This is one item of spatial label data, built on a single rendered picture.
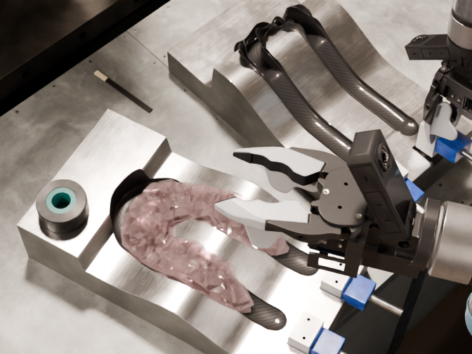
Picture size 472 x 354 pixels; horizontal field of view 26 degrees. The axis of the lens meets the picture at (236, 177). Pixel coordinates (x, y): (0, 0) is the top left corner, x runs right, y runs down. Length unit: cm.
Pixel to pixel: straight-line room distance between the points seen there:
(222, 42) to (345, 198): 93
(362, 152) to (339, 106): 85
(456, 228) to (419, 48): 68
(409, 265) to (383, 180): 12
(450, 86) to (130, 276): 57
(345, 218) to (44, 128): 98
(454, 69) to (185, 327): 57
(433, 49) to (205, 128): 46
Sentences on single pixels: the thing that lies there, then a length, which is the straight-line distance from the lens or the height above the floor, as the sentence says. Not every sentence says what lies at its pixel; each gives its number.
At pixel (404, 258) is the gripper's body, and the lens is 103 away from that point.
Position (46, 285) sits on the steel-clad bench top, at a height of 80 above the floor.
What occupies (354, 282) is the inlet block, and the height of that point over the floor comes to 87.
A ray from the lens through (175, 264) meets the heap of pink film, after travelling 158.
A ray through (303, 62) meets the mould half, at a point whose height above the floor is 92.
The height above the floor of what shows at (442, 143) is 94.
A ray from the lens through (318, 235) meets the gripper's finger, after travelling 97.
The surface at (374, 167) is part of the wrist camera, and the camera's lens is 93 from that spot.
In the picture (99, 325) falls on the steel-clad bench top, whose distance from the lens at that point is 167.
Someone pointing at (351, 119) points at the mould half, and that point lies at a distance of 176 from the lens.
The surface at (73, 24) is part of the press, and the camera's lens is 203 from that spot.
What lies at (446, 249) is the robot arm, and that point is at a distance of 98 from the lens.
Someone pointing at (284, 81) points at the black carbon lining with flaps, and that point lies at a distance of 176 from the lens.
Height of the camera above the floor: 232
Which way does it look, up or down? 58 degrees down
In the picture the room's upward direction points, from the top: straight up
